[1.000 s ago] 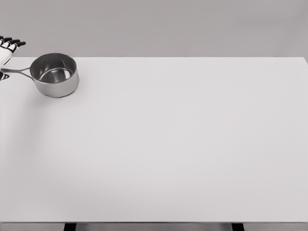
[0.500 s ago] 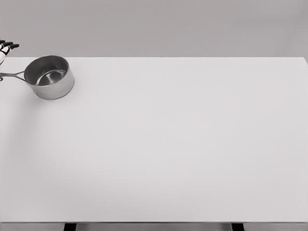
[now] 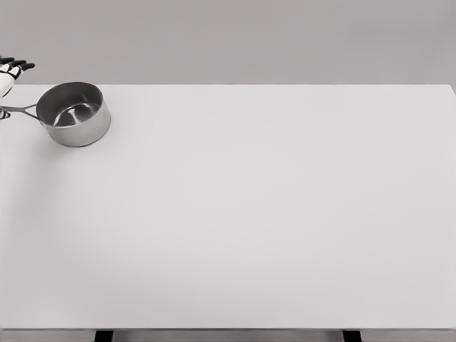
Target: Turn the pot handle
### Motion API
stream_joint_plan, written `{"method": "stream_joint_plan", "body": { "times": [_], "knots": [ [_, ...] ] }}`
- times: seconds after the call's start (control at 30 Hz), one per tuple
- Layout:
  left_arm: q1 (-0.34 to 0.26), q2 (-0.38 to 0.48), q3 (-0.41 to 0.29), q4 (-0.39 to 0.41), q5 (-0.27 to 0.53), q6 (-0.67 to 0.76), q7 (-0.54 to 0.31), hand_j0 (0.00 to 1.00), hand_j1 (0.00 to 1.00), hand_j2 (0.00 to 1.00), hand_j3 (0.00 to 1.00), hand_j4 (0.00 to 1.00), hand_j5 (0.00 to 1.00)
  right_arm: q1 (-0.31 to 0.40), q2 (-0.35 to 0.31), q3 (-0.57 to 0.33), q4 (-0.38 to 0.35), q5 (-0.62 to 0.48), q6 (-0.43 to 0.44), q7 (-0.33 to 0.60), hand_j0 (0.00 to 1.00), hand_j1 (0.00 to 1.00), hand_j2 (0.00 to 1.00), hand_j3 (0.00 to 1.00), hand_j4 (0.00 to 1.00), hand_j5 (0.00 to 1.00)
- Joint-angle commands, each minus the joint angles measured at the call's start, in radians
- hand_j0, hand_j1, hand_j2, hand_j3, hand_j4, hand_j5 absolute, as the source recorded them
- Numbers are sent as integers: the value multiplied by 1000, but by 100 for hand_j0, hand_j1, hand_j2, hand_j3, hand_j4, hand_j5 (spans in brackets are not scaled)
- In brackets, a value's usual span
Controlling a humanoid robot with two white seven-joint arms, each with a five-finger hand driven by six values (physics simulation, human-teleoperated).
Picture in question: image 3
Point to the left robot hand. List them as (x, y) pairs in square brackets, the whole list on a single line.
[(5, 80)]

